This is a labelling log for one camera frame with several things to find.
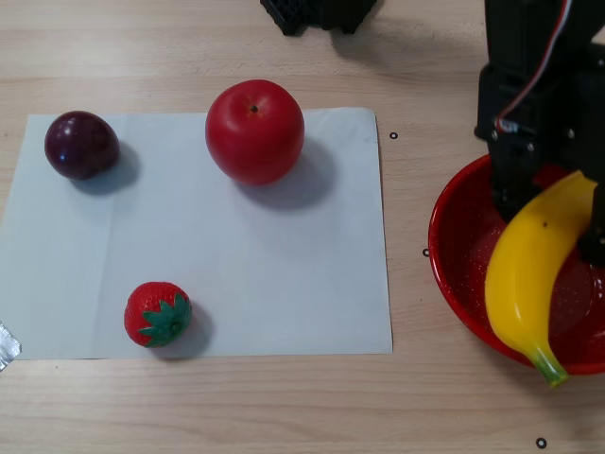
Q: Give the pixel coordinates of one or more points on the silver duct tape piece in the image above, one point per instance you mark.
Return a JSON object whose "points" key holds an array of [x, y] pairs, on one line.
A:
{"points": [[7, 347]]}

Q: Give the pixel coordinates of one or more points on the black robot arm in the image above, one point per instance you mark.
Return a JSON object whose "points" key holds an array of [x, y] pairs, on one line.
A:
{"points": [[520, 28]]}

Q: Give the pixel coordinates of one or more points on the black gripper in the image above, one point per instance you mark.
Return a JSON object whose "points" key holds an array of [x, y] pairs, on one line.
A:
{"points": [[512, 163]]}

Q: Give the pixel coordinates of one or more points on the white paper sheet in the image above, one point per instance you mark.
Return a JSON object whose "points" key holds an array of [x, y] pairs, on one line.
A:
{"points": [[307, 284]]}

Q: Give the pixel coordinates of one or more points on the red speckled enamel bowl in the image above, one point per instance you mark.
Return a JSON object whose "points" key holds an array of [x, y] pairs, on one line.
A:
{"points": [[463, 265]]}

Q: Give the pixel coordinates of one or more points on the yellow plastic banana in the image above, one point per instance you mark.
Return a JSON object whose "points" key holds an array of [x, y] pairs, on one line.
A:
{"points": [[520, 274]]}

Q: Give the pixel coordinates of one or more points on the dark purple plastic plum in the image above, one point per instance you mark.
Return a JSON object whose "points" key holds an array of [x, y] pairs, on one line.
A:
{"points": [[80, 144]]}

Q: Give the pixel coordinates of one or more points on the red plastic apple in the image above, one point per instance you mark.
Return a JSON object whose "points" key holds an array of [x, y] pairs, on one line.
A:
{"points": [[255, 137]]}

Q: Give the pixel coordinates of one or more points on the red plastic strawberry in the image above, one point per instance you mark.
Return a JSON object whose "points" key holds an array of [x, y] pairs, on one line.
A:
{"points": [[151, 307]]}

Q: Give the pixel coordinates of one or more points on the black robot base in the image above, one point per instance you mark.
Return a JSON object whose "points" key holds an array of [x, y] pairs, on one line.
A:
{"points": [[321, 14]]}

